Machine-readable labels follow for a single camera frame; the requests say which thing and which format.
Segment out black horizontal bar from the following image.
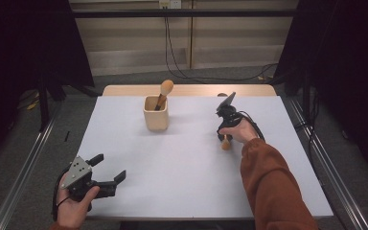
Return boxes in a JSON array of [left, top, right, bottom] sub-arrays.
[[71, 9, 298, 18]]

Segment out right hand-held gripper cable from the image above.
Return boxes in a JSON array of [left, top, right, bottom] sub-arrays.
[[236, 110, 265, 142]]

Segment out black floor cables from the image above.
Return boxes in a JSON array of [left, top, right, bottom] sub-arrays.
[[295, 92, 321, 151]]

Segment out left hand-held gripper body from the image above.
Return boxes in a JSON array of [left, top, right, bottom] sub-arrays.
[[60, 155, 118, 203]]

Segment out hand-held gripper cable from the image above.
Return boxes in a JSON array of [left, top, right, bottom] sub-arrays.
[[236, 110, 265, 142], [51, 166, 75, 222]]

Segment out metal floor rail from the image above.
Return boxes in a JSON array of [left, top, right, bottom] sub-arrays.
[[288, 97, 368, 230], [0, 102, 63, 230]]

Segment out black wall cable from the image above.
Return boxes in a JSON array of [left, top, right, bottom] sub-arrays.
[[163, 6, 279, 82]]

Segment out person's right hand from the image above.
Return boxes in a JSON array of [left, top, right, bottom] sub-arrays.
[[218, 118, 260, 145]]

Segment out white table mat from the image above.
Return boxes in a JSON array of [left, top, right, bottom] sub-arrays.
[[76, 95, 334, 219]]

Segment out beige square cup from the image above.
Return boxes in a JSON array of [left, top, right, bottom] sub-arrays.
[[142, 95, 170, 132]]

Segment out large makeup brush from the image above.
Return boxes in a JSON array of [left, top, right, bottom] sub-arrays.
[[153, 79, 174, 112]]

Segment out black curtain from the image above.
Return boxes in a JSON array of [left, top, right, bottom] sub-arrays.
[[272, 0, 368, 183], [0, 0, 95, 171]]

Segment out person's left hand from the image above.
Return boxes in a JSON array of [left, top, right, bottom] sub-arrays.
[[57, 173, 101, 229]]

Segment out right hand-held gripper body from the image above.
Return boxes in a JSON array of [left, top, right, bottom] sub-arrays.
[[216, 91, 245, 137]]

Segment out white wall socket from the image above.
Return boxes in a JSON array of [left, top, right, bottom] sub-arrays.
[[158, 0, 182, 10]]

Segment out black stand leg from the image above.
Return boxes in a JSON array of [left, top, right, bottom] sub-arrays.
[[37, 75, 51, 132]]

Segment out left hand-held gripper cable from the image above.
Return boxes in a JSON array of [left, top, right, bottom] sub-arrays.
[[51, 166, 75, 222]]

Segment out small makeup brush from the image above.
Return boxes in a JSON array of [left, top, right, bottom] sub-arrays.
[[220, 134, 232, 151]]

